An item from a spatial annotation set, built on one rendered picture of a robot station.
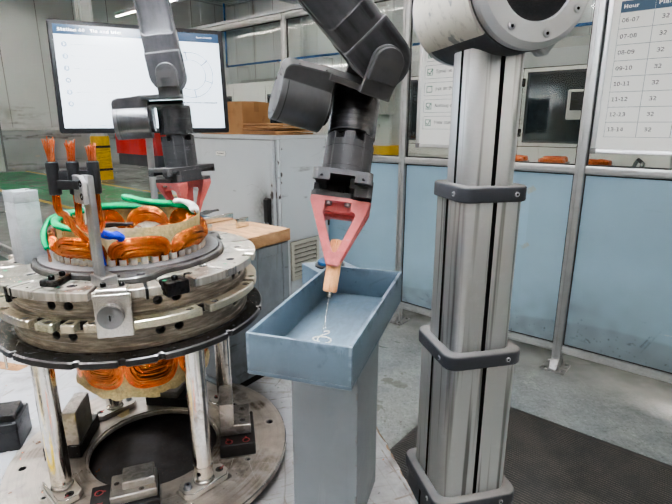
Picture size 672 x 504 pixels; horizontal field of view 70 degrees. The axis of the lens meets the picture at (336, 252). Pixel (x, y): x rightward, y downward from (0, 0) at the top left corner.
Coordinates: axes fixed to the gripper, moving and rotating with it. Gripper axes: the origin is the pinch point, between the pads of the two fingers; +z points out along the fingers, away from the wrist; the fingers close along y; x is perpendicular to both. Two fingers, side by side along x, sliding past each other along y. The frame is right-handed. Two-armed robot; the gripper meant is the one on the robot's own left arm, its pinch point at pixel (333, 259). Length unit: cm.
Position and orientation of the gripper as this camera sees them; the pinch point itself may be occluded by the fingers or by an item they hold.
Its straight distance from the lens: 55.3
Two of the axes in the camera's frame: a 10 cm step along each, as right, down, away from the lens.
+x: 9.9, 1.3, -0.5
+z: -1.4, 9.8, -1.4
